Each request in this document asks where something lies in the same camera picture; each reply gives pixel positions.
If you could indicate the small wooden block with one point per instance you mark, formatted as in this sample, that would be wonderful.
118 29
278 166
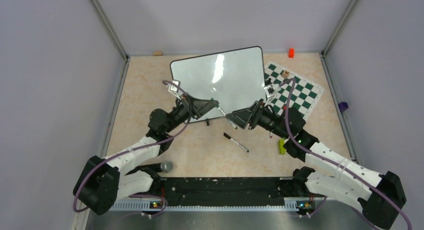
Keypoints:
157 53

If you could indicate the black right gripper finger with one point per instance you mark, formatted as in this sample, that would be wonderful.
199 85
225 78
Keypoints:
243 122
247 112

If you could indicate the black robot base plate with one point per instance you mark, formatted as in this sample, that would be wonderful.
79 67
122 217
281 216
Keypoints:
227 191

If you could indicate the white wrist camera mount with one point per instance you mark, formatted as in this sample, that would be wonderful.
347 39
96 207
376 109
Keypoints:
270 93
173 88

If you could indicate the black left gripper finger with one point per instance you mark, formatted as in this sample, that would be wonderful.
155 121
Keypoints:
199 111
195 101

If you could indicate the purple toy block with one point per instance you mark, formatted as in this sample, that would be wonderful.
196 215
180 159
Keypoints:
342 106

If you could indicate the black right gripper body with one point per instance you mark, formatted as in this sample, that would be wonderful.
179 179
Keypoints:
269 121

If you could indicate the wooden chess cube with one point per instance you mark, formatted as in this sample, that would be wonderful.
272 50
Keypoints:
285 74

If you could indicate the lime green toy brick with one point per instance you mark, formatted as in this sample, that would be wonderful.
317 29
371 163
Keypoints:
281 148

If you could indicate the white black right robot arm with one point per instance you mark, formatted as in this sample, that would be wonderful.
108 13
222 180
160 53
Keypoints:
378 197

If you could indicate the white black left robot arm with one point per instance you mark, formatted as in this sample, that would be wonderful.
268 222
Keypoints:
103 181

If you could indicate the orange toy block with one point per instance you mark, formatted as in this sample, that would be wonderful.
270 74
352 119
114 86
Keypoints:
291 52

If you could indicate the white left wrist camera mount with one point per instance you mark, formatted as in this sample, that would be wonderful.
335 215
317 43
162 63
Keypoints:
173 88

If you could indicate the green white chess mat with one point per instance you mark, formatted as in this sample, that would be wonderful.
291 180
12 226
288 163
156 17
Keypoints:
305 96

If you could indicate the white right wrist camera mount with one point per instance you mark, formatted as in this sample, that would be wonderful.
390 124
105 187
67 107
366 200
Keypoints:
270 93

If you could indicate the black capped marker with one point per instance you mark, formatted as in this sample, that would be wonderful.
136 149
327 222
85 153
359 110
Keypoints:
235 142

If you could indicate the white whiteboard black frame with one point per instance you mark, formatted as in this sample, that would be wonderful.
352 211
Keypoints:
234 78

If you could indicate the aluminium frame rail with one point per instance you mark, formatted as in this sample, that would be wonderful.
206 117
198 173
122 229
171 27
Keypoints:
153 206

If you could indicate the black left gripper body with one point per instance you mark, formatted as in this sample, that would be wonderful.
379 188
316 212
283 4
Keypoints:
181 113

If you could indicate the grey black microphone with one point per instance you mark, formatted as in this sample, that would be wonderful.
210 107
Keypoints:
165 166

